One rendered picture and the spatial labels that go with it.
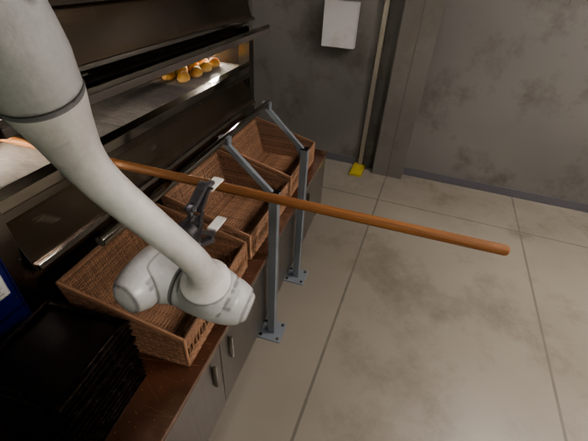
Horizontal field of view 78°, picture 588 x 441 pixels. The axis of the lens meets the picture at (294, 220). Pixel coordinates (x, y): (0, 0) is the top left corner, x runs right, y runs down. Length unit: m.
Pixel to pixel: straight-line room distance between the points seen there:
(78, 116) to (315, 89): 3.46
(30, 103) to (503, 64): 3.47
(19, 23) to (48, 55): 0.04
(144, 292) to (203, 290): 0.14
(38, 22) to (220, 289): 0.50
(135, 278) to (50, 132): 0.39
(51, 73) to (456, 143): 3.60
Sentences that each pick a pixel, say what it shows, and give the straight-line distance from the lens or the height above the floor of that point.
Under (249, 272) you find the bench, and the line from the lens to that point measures 1.72.
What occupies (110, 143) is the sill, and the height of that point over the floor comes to 1.17.
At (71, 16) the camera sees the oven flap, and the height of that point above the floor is 1.60.
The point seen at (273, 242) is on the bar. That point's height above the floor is 0.68.
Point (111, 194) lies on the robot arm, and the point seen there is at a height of 1.48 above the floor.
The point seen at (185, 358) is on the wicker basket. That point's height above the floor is 0.63.
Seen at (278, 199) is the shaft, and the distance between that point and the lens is 1.07.
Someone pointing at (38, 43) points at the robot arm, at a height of 1.70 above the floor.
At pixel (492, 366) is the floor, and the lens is 2.43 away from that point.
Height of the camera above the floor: 1.78
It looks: 36 degrees down
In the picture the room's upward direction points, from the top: 3 degrees clockwise
